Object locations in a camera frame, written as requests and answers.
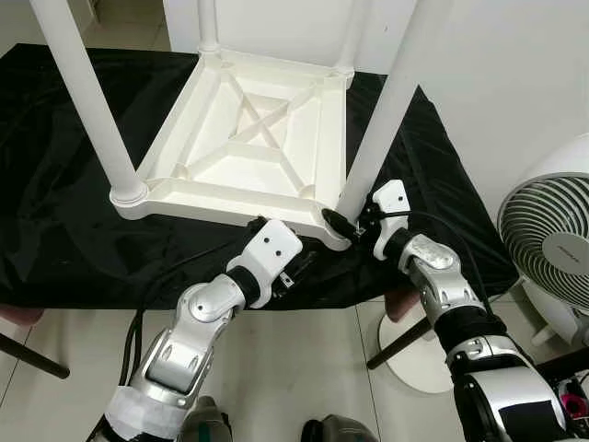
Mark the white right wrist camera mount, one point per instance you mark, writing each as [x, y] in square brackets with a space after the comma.
[391, 198]

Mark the magenta round object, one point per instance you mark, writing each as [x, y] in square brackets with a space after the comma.
[575, 402]

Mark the dark grey robot left foot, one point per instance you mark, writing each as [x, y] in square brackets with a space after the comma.
[207, 425]

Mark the white round floor base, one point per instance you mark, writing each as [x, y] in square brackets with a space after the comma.
[419, 373]

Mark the black tablecloth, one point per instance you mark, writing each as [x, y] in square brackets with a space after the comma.
[55, 230]

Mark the dark grey robot right foot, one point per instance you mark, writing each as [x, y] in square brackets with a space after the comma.
[339, 431]

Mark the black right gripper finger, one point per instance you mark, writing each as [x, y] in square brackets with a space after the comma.
[339, 224]

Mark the white floor fan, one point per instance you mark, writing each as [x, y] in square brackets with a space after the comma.
[552, 239]

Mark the white plastic table top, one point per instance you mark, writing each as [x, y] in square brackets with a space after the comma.
[258, 138]

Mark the black metal table leg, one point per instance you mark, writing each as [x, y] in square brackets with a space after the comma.
[32, 354]
[398, 341]

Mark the small pink object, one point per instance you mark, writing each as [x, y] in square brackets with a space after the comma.
[400, 299]

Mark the dark grey robot foot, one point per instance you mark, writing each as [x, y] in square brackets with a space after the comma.
[207, 425]
[339, 431]

